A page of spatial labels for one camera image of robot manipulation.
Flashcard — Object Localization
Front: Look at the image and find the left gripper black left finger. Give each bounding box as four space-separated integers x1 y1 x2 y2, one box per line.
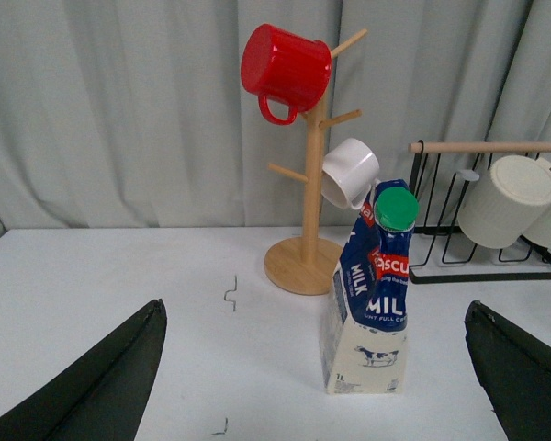
0 300 167 440

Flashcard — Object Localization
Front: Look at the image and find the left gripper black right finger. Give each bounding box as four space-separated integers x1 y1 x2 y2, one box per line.
465 300 551 440

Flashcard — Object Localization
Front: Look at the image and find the blue white milk carton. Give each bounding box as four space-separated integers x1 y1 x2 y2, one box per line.
320 179 419 394

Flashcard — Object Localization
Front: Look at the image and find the cream ribbed mug left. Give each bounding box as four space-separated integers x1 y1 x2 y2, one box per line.
457 155 551 249

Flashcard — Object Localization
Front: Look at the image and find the wooden mug tree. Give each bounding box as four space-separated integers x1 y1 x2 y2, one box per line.
264 28 368 296

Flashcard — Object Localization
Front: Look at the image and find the white mug on tree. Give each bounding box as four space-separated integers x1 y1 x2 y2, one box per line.
321 138 380 210

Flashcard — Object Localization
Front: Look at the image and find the grey curtain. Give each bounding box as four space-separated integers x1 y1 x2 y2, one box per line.
0 1 551 236

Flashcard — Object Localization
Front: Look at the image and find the red mug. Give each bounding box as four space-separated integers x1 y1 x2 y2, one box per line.
240 23 332 125

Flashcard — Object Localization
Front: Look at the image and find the black wire mug rack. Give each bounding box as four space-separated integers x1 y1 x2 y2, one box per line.
409 140 551 284

